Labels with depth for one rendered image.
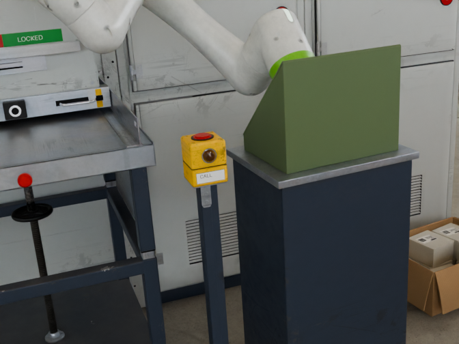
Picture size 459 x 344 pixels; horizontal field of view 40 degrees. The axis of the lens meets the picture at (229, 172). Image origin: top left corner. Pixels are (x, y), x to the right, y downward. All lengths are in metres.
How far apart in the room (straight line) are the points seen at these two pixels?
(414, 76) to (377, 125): 0.99
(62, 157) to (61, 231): 0.82
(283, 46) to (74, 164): 0.61
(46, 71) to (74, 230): 0.68
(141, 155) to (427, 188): 1.58
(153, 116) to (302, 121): 0.81
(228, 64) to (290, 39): 0.23
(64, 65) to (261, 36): 0.57
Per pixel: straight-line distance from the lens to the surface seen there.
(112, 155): 1.54
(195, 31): 1.85
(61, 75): 1.89
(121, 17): 1.49
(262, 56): 1.73
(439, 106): 2.76
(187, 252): 2.44
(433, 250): 2.53
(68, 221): 2.31
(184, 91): 2.26
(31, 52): 1.84
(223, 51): 1.83
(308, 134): 1.57
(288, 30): 1.71
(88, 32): 1.46
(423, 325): 2.38
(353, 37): 2.47
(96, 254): 2.38
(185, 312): 2.45
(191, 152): 1.34
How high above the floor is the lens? 1.28
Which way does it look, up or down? 19 degrees down
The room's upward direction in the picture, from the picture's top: 4 degrees counter-clockwise
